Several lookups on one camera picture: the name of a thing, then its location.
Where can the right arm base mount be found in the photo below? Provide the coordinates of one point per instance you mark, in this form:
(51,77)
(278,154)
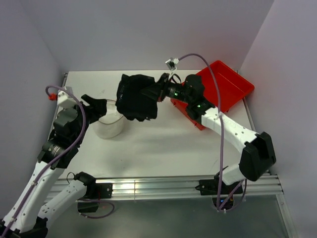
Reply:
(209,187)

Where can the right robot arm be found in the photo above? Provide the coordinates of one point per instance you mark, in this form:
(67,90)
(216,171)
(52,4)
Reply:
(256,149)

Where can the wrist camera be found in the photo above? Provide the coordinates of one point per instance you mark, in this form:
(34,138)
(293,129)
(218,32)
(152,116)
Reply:
(63,98)
(172,63)

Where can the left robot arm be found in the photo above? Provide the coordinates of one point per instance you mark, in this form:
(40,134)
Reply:
(31,216)

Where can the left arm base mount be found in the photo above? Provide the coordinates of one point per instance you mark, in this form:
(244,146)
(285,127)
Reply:
(96,199)

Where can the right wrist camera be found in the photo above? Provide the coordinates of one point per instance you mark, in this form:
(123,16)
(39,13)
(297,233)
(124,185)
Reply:
(172,63)

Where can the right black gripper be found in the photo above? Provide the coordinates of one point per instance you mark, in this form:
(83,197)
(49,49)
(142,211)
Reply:
(155,91)

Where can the black garment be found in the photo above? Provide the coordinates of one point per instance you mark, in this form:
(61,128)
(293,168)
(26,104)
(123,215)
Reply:
(131,103)

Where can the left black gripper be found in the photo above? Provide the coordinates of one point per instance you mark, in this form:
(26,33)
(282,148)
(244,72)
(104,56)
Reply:
(98,106)

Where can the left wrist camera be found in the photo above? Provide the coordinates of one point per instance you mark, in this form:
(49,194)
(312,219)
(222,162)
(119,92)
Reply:
(63,98)

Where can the red plastic tray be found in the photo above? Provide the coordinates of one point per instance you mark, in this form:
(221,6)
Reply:
(231,85)

